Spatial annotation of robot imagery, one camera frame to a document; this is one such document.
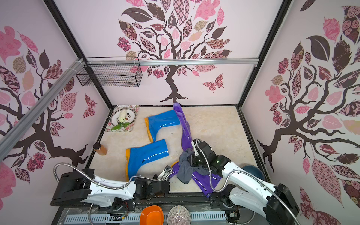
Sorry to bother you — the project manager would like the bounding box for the floral tray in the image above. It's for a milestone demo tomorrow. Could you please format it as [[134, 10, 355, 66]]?
[[106, 105, 140, 133]]

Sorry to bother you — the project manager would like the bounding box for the patterned plate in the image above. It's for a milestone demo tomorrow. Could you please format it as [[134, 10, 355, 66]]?
[[110, 108, 137, 126]]

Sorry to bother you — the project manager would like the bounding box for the blue boot near left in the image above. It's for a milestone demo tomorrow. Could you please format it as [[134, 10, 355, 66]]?
[[125, 139, 169, 181]]

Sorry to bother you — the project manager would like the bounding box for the right flexible metal conduit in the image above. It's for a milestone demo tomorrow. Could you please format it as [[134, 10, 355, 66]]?
[[193, 140, 300, 225]]

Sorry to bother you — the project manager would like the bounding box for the aluminium rail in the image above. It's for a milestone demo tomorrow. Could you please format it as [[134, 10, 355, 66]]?
[[1, 59, 84, 161], [86, 58, 259, 66]]

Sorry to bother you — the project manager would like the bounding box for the brown bottle black cap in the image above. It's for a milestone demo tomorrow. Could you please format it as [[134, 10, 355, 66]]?
[[93, 142, 107, 156]]

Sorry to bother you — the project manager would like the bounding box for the white flower with leaves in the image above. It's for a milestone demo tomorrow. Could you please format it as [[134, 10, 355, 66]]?
[[111, 109, 131, 131]]

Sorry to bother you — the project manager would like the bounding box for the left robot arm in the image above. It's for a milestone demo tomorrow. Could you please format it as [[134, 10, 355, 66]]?
[[50, 169, 170, 208]]

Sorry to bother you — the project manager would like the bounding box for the flexible metal conduit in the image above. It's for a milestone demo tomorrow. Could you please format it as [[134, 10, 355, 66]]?
[[53, 163, 158, 190], [193, 140, 300, 225]]

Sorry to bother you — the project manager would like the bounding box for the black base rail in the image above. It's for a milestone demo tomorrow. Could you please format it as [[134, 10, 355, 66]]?
[[50, 189, 237, 212]]

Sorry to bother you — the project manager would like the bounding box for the aluminium rail back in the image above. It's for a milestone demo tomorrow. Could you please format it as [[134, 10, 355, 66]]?
[[86, 58, 259, 66]]

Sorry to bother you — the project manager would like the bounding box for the orange plastic bowl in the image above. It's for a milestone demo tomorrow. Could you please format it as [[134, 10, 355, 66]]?
[[139, 205, 164, 225]]

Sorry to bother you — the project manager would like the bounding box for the white slotted cable duct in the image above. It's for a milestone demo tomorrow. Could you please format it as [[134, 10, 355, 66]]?
[[63, 210, 228, 225]]

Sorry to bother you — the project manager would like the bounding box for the blue boot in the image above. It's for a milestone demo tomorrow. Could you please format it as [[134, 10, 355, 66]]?
[[125, 139, 169, 181], [144, 110, 180, 143]]

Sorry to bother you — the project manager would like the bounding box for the left flexible metal conduit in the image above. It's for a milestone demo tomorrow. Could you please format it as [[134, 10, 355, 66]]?
[[53, 163, 158, 190]]

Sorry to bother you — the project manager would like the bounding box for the blue boot far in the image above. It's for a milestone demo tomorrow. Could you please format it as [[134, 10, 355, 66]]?
[[144, 110, 180, 143]]

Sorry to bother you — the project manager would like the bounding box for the black wire basket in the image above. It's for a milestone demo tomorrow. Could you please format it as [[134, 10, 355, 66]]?
[[76, 56, 143, 87]]

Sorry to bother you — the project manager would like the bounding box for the blue ceramic bowl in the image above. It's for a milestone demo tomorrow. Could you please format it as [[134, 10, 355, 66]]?
[[242, 165, 266, 181]]

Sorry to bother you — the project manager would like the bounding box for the grey cloth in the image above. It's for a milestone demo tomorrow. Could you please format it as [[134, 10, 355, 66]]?
[[177, 148, 209, 184]]

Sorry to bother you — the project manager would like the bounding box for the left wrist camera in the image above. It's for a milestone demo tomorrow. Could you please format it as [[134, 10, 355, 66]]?
[[157, 166, 173, 181]]

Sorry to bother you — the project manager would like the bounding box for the purple boot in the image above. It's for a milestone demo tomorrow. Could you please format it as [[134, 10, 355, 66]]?
[[169, 161, 221, 198], [173, 103, 193, 151]]

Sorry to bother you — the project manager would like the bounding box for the aluminium rail left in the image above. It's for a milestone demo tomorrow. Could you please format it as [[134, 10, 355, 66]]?
[[1, 59, 84, 161]]

